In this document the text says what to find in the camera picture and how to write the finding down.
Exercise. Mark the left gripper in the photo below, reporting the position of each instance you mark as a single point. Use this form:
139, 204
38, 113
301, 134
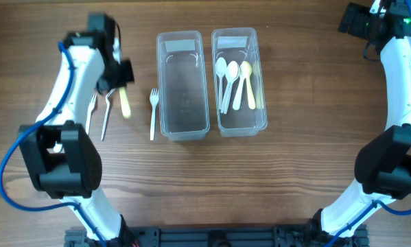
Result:
127, 75

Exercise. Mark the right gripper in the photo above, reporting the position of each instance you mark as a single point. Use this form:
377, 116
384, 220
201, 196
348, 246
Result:
361, 13

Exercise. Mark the yellow plastic fork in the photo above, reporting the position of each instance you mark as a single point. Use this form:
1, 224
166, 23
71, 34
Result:
125, 107

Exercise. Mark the white spoon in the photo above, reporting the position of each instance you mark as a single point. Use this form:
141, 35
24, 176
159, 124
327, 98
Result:
238, 96
220, 69
232, 74

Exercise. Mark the yellow plastic spoon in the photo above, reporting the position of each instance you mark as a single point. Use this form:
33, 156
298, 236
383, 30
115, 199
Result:
247, 70

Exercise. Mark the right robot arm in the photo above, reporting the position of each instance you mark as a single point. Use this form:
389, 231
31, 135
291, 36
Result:
382, 172

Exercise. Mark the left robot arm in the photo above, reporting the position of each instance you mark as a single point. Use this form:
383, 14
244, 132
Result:
74, 175

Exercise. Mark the left clear plastic container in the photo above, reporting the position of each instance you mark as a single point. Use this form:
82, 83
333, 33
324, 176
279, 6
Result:
184, 107

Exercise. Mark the clear plastic container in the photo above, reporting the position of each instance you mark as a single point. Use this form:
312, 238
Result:
240, 44
184, 107

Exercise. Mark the right clear plastic container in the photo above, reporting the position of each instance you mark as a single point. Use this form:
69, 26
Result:
240, 44

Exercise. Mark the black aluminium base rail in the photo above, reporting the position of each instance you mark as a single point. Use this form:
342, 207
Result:
276, 236

